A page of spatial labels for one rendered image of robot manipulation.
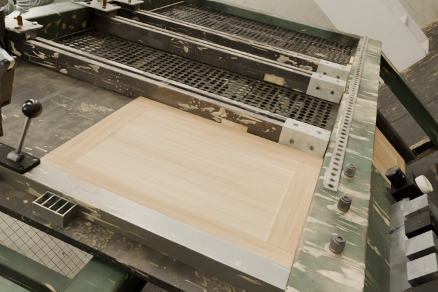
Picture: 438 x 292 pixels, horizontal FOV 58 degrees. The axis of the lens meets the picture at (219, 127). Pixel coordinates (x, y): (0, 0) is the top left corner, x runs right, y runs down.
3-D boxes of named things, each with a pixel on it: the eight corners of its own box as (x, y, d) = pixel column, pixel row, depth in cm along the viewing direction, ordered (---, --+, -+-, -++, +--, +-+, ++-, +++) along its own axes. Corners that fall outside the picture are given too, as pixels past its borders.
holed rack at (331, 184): (335, 193, 86) (337, 191, 86) (322, 188, 87) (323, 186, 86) (369, 38, 225) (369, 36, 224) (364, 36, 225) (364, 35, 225)
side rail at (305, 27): (353, 57, 224) (360, 38, 219) (182, 10, 252) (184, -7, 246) (354, 53, 231) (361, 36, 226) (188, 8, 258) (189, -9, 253)
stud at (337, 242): (340, 257, 69) (346, 245, 68) (326, 251, 70) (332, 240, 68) (342, 248, 71) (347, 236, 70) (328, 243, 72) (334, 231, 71)
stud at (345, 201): (347, 214, 80) (352, 203, 79) (335, 210, 81) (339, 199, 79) (348, 207, 82) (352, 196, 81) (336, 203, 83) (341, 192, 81)
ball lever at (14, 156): (14, 166, 76) (36, 101, 76) (-1, 160, 77) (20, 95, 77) (28, 165, 80) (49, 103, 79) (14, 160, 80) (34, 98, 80)
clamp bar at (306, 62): (343, 88, 158) (364, 30, 146) (96, 17, 187) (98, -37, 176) (345, 81, 166) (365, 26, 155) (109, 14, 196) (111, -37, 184)
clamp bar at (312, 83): (338, 105, 142) (360, 42, 130) (70, 24, 171) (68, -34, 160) (341, 96, 150) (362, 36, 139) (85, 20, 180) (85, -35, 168)
